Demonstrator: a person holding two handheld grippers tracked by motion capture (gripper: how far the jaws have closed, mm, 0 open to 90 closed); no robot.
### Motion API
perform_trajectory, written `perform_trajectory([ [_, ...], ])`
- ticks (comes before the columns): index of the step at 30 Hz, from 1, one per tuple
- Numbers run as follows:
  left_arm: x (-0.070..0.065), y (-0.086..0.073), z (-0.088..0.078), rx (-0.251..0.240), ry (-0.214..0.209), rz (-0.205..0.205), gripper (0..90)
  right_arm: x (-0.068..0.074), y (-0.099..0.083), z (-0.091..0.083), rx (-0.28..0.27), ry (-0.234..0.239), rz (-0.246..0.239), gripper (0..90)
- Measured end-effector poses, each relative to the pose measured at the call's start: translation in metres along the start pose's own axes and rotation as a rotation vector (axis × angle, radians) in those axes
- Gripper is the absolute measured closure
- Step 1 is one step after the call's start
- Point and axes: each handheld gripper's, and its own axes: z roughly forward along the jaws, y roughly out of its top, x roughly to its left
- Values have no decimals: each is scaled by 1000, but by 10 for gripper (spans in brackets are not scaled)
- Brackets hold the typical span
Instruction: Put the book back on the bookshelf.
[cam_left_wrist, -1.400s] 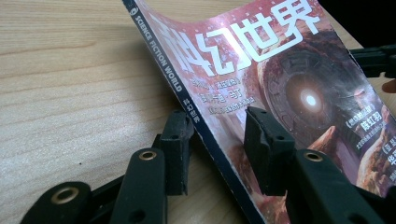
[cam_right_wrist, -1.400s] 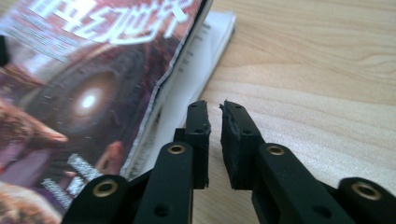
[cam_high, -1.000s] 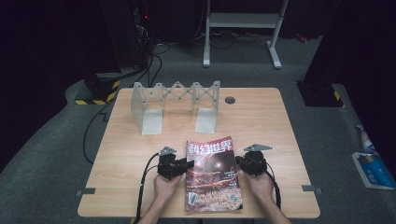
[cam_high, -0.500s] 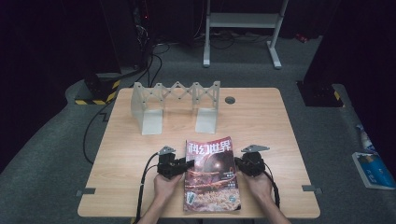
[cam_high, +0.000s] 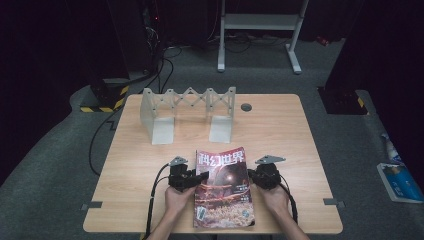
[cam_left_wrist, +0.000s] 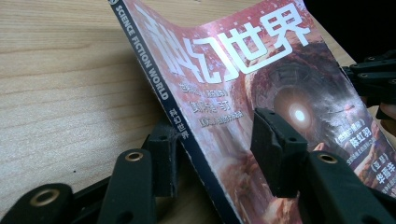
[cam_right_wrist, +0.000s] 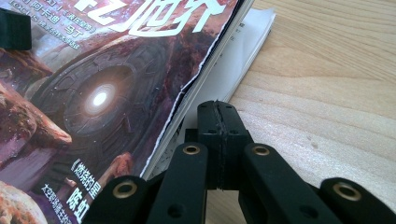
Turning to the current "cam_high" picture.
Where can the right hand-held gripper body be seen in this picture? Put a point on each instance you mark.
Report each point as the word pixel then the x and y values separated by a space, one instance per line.
pixel 268 176

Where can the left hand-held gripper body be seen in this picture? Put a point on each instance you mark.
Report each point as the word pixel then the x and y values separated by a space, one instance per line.
pixel 178 176

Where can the red cover magazine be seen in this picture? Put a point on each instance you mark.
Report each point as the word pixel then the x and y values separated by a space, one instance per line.
pixel 223 190

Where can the white expandable metal book rack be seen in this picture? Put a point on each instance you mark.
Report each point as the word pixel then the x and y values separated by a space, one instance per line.
pixel 162 131

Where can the person's left hand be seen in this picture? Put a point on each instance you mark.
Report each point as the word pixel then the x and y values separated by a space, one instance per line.
pixel 178 201

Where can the person's right hand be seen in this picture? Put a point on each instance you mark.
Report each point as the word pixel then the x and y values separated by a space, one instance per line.
pixel 276 201

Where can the grey tape piece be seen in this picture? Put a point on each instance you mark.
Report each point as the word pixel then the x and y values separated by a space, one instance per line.
pixel 92 205
pixel 333 202

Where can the black box with yellow stripe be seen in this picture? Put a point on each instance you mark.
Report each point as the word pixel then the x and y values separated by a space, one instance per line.
pixel 343 101

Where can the yellow black striped base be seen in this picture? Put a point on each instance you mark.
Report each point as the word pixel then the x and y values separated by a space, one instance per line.
pixel 110 95

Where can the clear plastic bottle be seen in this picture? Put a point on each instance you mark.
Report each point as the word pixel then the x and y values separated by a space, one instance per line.
pixel 391 150

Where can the blue and white box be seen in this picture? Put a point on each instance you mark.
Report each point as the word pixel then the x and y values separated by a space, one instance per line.
pixel 400 183

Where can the black equipment rack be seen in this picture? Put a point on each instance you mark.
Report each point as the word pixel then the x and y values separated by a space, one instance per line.
pixel 136 36

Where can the white metal stand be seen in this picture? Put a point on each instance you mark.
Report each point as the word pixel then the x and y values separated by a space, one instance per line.
pixel 260 21

